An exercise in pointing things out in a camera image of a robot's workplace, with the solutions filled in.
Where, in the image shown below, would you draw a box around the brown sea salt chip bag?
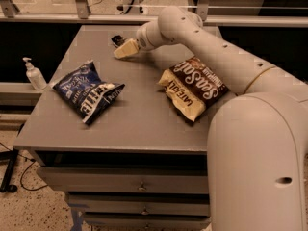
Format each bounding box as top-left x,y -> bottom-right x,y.
158,57 -> 228,122

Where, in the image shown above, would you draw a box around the black floor cable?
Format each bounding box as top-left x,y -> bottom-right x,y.
0,141 -> 49,192

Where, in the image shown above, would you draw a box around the metal railing frame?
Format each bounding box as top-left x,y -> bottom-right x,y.
0,0 -> 308,27

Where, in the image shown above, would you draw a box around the black stand leg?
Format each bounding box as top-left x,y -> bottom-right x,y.
0,149 -> 18,193

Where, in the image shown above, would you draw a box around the blue kettle chip bag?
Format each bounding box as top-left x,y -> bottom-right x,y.
51,61 -> 125,125

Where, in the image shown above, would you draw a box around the white pump sanitizer bottle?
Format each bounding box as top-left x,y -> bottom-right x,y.
23,57 -> 47,90

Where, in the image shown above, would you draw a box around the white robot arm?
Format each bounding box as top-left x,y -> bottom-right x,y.
115,6 -> 308,231

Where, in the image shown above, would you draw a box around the rxbar chocolate bar wrapper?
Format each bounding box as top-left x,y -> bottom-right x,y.
112,35 -> 126,48

